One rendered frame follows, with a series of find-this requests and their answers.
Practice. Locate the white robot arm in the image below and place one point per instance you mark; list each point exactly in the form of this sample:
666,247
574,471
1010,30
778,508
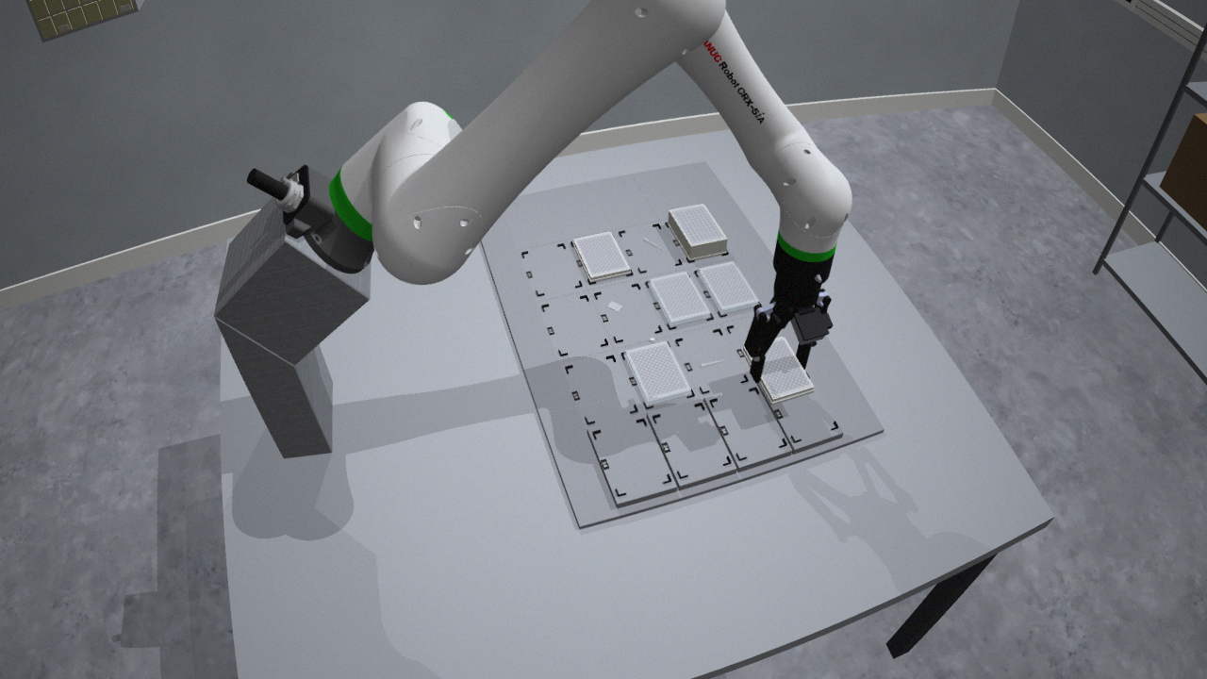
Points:
425,221

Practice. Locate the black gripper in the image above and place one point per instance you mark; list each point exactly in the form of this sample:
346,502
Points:
786,296

